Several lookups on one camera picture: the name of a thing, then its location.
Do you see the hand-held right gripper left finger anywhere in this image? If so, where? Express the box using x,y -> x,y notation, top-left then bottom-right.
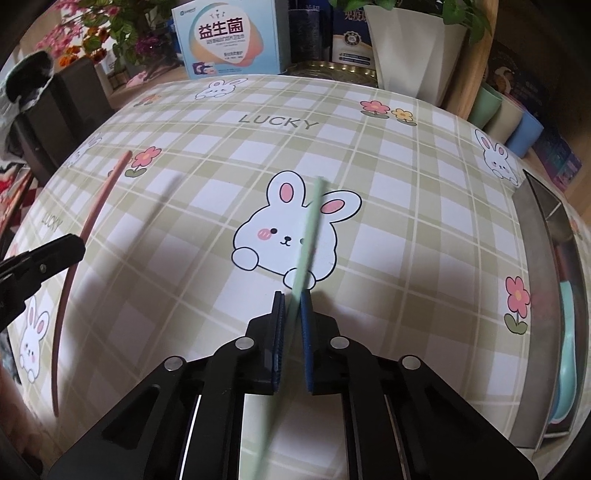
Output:
46,291 -> 286,480

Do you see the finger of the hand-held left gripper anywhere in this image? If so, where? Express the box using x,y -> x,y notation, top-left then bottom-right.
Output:
0,278 -> 47,330
0,234 -> 87,283

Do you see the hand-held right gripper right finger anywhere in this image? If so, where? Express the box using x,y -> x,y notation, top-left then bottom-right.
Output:
300,290 -> 539,480

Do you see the pink chopstick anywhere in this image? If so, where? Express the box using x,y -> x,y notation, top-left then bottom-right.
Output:
52,150 -> 134,416

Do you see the light green chopstick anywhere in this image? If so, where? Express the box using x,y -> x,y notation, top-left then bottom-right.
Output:
238,176 -> 326,480

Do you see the metal utensil tray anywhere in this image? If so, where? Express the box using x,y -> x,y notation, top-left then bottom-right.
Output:
512,168 -> 591,450

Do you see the light green spoon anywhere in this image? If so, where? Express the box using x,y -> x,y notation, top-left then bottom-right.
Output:
549,281 -> 583,423

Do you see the red printed bag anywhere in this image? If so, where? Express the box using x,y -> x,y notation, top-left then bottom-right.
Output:
0,157 -> 33,236

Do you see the plaid bunny print tablecloth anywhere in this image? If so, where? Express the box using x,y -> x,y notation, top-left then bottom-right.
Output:
0,74 -> 550,480

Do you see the black chair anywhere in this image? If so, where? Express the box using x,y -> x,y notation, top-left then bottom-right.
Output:
9,58 -> 116,185

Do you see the white garment black lining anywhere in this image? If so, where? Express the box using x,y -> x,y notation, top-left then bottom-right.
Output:
0,51 -> 56,139

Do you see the blue white carton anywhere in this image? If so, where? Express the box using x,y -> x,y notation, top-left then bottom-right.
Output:
97,44 -> 139,88

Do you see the pink blossom plant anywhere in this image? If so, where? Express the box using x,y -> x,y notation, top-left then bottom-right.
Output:
41,0 -> 178,70

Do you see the gold embossed tray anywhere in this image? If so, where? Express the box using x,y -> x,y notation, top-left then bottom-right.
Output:
281,60 -> 379,84

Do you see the white blue box orange print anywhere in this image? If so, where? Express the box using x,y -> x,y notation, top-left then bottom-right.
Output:
172,0 -> 291,79

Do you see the wooden shelf unit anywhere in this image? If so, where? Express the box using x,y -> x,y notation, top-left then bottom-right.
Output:
443,0 -> 591,139

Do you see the green cup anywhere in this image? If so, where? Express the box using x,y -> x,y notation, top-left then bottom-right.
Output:
471,85 -> 504,130

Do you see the red rose plant white pot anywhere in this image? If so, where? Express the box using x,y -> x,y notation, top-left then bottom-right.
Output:
330,0 -> 492,103

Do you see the dark blue patterned box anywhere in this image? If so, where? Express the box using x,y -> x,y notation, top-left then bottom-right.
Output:
288,0 -> 334,63

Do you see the small blue box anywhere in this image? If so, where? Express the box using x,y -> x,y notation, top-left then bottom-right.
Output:
538,129 -> 583,190

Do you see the dark blue picture box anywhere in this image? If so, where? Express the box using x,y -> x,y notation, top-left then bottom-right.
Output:
487,41 -> 555,116

